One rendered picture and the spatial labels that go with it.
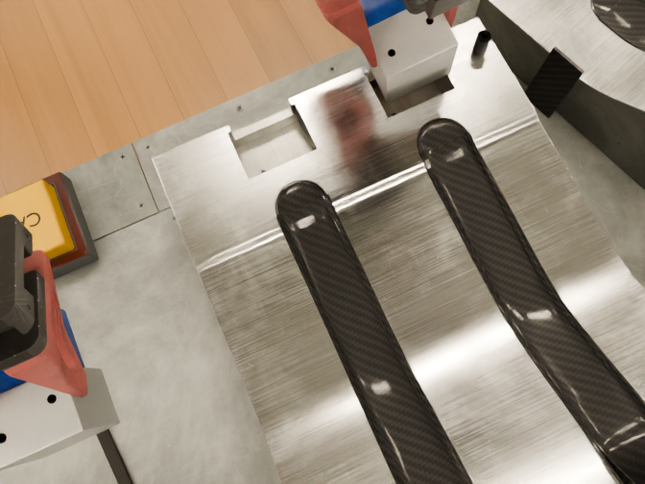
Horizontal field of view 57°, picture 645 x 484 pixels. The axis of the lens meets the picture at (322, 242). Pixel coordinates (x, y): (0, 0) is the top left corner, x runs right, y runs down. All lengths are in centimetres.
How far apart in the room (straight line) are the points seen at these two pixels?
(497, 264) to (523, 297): 3
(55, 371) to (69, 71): 37
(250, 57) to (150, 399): 31
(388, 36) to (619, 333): 24
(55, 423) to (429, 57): 30
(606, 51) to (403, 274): 25
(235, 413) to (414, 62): 29
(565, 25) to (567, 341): 26
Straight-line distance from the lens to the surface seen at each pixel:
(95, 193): 55
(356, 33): 36
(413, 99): 47
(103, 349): 52
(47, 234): 51
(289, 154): 45
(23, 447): 36
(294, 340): 39
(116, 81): 59
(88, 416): 36
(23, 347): 28
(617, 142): 54
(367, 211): 41
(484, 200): 43
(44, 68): 63
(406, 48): 40
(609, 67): 52
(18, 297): 27
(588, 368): 40
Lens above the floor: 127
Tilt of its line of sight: 75 degrees down
